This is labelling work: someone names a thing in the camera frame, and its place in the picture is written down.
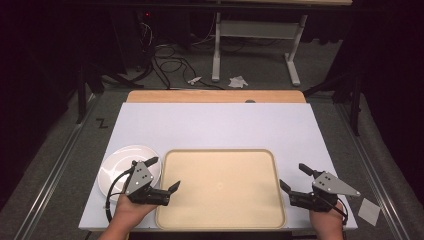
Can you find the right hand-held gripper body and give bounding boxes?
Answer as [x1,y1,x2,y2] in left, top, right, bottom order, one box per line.
[288,170,362,213]

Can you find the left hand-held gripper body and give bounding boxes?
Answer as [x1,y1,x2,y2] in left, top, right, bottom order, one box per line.
[123,160,172,206]

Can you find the person's right hand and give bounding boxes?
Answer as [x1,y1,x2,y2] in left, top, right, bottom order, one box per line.
[308,199,345,231]

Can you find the person's left hand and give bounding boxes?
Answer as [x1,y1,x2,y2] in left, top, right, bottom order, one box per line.
[114,194,158,231]

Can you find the white round plate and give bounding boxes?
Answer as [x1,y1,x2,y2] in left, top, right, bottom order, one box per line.
[97,144,163,203]

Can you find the beige rectangular tray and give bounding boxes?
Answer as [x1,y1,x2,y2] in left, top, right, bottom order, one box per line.
[155,148,287,231]

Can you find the white paper sheet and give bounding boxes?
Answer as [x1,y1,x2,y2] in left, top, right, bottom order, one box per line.
[357,197,381,227]

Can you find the pale white table mat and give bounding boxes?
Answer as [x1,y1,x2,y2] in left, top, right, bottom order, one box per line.
[78,102,359,232]

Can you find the black metal stand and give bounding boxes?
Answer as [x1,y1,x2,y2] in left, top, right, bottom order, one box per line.
[302,73,364,137]
[75,63,145,125]

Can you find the wooden table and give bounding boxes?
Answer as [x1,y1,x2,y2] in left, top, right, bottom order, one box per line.
[125,89,307,104]

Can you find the crumpled white tissue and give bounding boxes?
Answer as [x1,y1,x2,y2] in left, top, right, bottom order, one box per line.
[228,75,249,89]

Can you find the black device with red light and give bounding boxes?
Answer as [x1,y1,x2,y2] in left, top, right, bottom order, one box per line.
[134,9,156,41]

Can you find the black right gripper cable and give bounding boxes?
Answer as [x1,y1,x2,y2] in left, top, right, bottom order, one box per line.
[313,192,350,225]

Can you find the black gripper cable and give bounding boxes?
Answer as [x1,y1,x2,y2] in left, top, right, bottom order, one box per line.
[313,192,350,225]
[104,167,136,224]

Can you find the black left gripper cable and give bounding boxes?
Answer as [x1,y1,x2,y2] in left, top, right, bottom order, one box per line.
[104,167,136,224]

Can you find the metal floor rail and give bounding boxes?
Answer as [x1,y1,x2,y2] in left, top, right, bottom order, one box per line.
[13,94,103,240]
[334,101,416,240]

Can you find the black floor cables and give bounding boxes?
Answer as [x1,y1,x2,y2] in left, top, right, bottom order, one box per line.
[150,42,226,91]

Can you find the white metal desk frame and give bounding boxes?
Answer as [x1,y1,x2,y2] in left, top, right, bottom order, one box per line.
[211,0,354,88]

